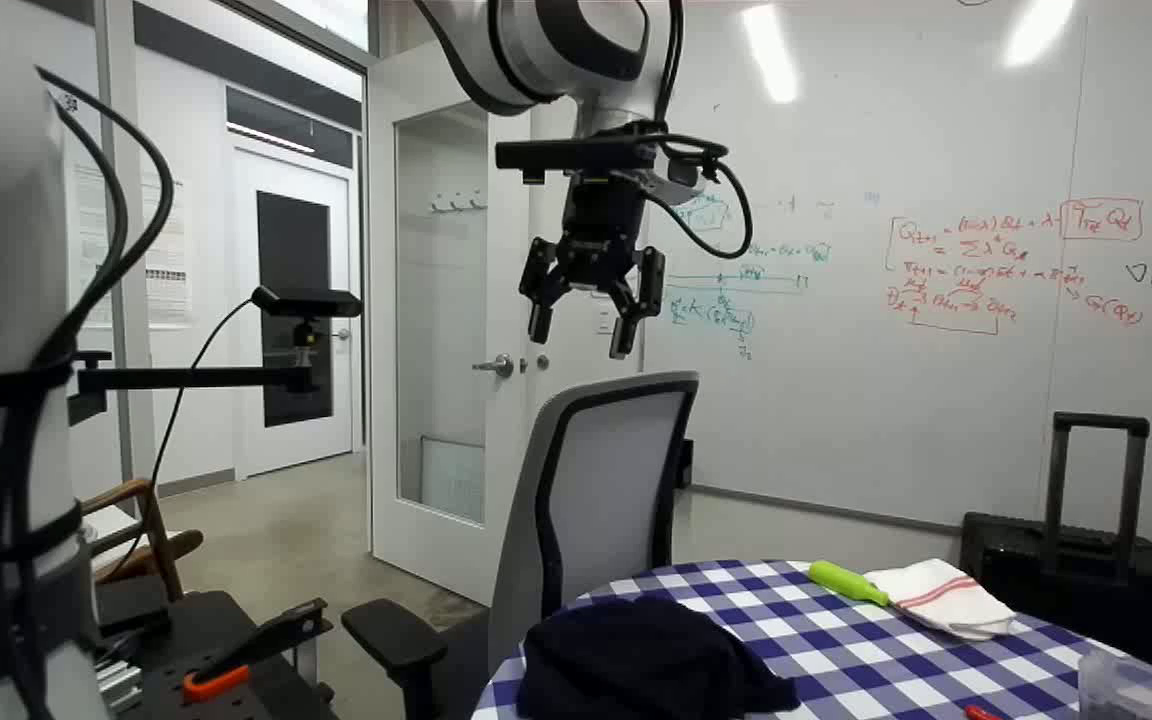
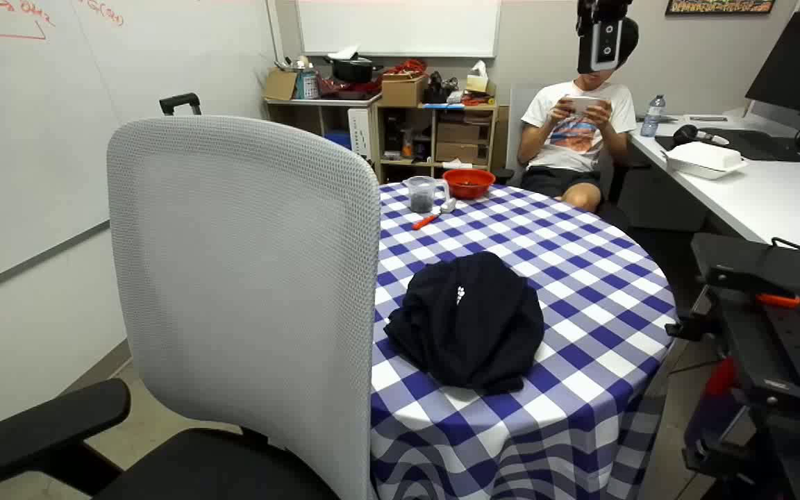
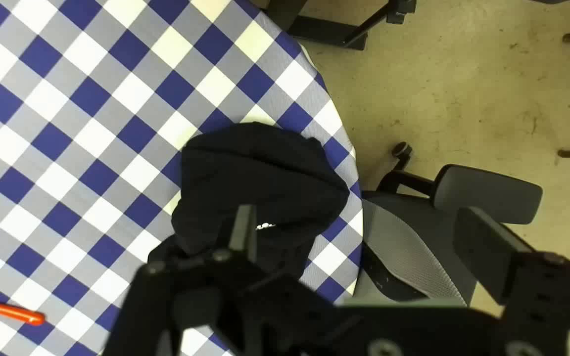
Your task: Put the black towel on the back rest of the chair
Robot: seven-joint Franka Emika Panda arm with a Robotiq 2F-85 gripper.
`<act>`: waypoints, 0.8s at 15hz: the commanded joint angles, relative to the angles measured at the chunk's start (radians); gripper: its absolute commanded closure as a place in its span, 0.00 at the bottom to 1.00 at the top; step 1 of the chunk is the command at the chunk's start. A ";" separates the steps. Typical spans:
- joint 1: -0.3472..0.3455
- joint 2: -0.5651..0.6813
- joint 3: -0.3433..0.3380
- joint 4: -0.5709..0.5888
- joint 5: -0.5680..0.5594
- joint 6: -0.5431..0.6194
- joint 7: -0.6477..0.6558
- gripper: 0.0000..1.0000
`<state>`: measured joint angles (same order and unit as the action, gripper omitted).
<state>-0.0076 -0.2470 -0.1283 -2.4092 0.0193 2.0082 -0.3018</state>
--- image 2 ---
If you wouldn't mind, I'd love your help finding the white mesh office chair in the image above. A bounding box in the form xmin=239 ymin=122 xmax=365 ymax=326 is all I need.
xmin=0 ymin=115 xmax=381 ymax=500

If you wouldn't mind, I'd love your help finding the clear water bottle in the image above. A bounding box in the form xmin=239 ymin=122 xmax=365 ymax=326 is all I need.
xmin=640 ymin=94 xmax=666 ymax=138

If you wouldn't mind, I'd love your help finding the person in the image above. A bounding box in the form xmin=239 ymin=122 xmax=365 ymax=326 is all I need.
xmin=517 ymin=17 xmax=641 ymax=213

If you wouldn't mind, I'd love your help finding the tissue box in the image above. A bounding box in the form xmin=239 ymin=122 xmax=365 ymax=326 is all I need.
xmin=465 ymin=60 xmax=497 ymax=96

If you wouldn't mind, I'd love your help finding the black handheld device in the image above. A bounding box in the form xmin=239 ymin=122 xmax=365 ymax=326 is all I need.
xmin=672 ymin=125 xmax=730 ymax=147

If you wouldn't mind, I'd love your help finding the white foam food container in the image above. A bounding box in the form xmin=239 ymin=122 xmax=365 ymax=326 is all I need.
xmin=663 ymin=142 xmax=749 ymax=181

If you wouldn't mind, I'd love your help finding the wooden shelf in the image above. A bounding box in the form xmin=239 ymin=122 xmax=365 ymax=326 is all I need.
xmin=376 ymin=103 xmax=499 ymax=183

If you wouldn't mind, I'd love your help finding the black monitor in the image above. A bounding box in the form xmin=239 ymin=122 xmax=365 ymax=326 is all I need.
xmin=745 ymin=8 xmax=800 ymax=116

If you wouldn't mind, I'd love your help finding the framed whiteboard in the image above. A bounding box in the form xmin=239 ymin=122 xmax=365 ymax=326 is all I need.
xmin=294 ymin=0 xmax=502 ymax=59

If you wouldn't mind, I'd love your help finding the black desk mat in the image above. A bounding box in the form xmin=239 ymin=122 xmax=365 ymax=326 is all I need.
xmin=656 ymin=127 xmax=800 ymax=163

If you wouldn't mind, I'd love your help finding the red bowl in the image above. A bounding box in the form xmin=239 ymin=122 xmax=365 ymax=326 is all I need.
xmin=442 ymin=169 xmax=497 ymax=201

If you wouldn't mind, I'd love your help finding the white desk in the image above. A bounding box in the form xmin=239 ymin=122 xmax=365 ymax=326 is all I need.
xmin=628 ymin=104 xmax=800 ymax=258

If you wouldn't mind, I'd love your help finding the black cooking pot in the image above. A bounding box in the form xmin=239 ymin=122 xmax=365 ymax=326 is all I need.
xmin=323 ymin=56 xmax=384 ymax=85

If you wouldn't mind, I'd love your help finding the clear measuring cup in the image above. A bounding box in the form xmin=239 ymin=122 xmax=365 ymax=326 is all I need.
xmin=403 ymin=176 xmax=451 ymax=214

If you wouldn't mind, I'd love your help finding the blue white checked tablecloth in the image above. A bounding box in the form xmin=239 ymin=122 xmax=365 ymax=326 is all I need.
xmin=370 ymin=182 xmax=678 ymax=500

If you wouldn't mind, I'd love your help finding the white shelf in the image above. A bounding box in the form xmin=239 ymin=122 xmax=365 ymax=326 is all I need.
xmin=265 ymin=95 xmax=381 ymax=183

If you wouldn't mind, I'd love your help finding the small open cardboard box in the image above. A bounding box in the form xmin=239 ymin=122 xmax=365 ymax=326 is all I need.
xmin=263 ymin=69 xmax=299 ymax=102

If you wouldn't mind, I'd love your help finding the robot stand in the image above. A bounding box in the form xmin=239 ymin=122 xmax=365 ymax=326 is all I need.
xmin=666 ymin=233 xmax=800 ymax=500

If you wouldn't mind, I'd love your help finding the orange handled silver tool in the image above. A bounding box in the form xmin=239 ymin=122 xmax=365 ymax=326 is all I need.
xmin=412 ymin=198 xmax=457 ymax=231

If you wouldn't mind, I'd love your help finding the black suitcase handle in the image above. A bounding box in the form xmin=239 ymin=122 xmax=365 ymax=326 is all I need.
xmin=159 ymin=93 xmax=202 ymax=116

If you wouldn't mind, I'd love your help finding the large wall whiteboard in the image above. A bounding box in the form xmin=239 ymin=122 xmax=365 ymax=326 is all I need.
xmin=0 ymin=0 xmax=284 ymax=304

